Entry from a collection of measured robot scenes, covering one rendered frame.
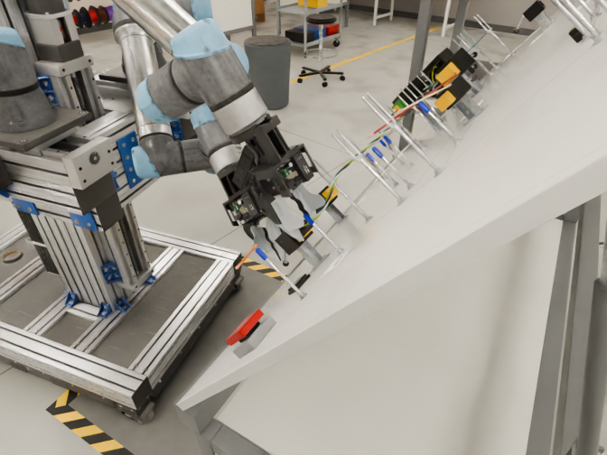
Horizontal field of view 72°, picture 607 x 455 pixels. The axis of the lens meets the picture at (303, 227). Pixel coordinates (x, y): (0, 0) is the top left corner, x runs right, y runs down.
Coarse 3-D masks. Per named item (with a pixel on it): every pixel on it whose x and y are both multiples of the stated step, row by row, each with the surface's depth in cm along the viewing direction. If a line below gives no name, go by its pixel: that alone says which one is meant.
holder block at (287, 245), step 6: (282, 234) 75; (312, 234) 76; (276, 240) 78; (282, 240) 77; (288, 240) 75; (294, 240) 74; (282, 246) 78; (288, 246) 77; (294, 246) 75; (288, 252) 78
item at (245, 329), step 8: (256, 312) 61; (248, 320) 60; (256, 320) 61; (240, 328) 59; (248, 328) 60; (256, 328) 61; (232, 336) 60; (240, 336) 59; (248, 336) 60; (232, 344) 61
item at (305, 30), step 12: (276, 0) 552; (300, 0) 573; (312, 0) 560; (324, 0) 564; (276, 12) 561; (288, 12) 549; (300, 12) 545; (312, 12) 543; (276, 24) 570; (312, 24) 604; (324, 24) 604; (336, 24) 605; (288, 36) 576; (300, 36) 564; (312, 36) 570; (324, 36) 595; (336, 36) 605
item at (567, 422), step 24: (576, 216) 134; (600, 216) 105; (576, 240) 102; (576, 264) 92; (576, 288) 85; (576, 312) 80; (576, 336) 75; (576, 360) 71; (576, 384) 68; (576, 408) 64; (576, 432) 61
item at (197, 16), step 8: (176, 0) 99; (184, 0) 99; (192, 0) 100; (200, 0) 101; (208, 0) 101; (184, 8) 100; (192, 8) 101; (200, 8) 101; (208, 8) 102; (192, 16) 102; (200, 16) 103; (208, 16) 103
